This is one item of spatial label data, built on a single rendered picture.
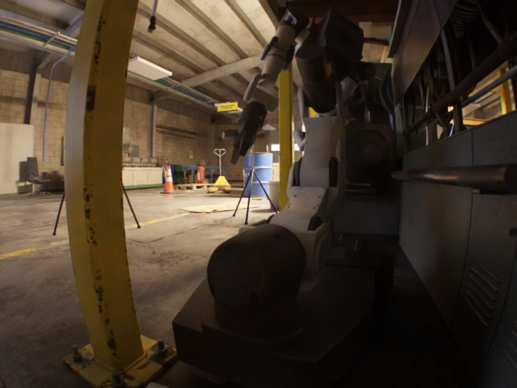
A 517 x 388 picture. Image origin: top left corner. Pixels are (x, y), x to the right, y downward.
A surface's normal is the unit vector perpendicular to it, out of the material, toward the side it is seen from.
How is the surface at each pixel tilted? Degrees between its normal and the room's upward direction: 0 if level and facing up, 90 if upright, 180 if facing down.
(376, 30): 90
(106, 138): 90
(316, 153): 53
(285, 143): 90
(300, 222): 32
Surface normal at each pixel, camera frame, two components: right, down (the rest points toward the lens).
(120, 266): 0.94, 0.02
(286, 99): -0.33, 0.07
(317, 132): -0.38, -0.34
